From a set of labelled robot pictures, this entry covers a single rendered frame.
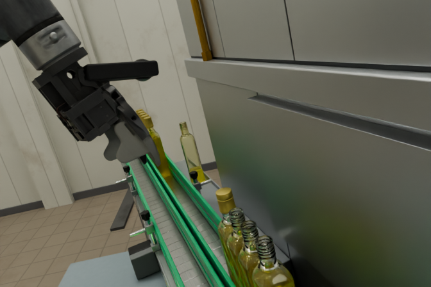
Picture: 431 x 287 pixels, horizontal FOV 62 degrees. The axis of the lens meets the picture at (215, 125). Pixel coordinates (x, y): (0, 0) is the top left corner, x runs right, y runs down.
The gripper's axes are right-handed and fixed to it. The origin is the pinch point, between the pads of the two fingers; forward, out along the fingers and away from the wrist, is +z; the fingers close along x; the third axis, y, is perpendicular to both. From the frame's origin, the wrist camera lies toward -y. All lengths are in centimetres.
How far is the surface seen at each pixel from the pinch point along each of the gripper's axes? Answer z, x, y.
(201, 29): -9.3, -26.5, -40.0
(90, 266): 42, -81, 19
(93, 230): 99, -270, 0
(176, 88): 46, -266, -142
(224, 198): 18.4, -4.5, -8.4
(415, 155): 9.3, 34.8, -13.5
